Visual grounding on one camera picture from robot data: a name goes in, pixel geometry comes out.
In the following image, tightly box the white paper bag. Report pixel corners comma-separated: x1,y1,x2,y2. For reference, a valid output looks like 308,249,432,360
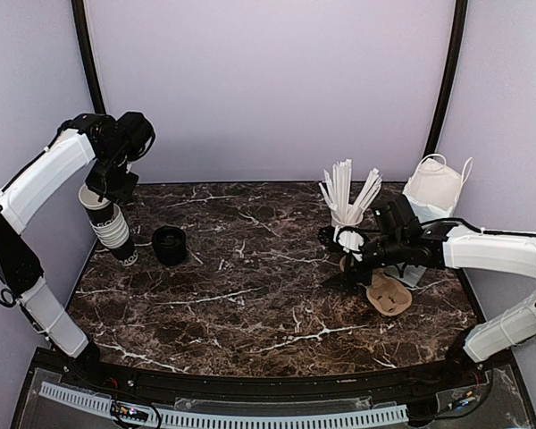
403,154,473,223

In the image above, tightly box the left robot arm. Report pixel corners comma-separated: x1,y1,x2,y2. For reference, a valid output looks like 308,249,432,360
0,112,155,390

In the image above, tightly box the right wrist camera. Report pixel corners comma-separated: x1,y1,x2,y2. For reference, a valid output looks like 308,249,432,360
332,227,368,257

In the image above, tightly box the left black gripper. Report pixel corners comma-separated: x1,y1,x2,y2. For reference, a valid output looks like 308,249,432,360
85,144,138,202

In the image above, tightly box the green circuit board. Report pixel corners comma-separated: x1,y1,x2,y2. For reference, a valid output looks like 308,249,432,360
110,401,149,422

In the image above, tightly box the stack of paper cups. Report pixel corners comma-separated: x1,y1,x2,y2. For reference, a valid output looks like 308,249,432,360
78,185,138,266

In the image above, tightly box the white cup holding straws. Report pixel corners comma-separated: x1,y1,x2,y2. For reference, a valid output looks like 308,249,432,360
331,209,364,230

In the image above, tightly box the black front table rail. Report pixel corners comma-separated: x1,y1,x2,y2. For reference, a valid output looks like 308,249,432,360
50,356,482,403

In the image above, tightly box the left black frame post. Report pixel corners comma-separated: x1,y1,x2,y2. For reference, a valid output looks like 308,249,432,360
71,0,106,114

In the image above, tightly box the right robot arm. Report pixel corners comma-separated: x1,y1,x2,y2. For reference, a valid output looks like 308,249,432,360
318,195,536,388

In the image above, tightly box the stack of black lids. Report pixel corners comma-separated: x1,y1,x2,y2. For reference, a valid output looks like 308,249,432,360
152,225,188,266

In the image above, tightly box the brown cardboard cup carrier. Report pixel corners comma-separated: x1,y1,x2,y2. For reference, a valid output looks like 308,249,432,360
348,270,413,316

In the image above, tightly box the white slotted cable duct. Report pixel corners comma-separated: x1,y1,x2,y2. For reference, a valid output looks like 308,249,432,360
38,382,408,428

